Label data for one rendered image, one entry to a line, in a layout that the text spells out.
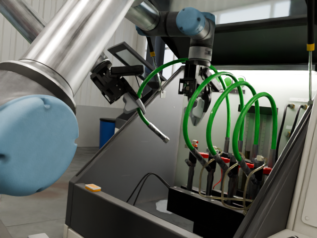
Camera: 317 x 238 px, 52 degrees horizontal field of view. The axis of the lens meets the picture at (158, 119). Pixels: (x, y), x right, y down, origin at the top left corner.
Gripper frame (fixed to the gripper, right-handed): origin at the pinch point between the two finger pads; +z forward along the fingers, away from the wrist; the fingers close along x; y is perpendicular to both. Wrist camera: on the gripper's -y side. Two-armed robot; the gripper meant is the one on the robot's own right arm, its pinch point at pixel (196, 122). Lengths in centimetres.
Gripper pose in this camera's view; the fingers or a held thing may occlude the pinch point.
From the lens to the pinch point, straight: 110.2
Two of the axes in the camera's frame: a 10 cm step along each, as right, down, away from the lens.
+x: 7.0, 1.1, -7.0
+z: -1.0, 9.9, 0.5
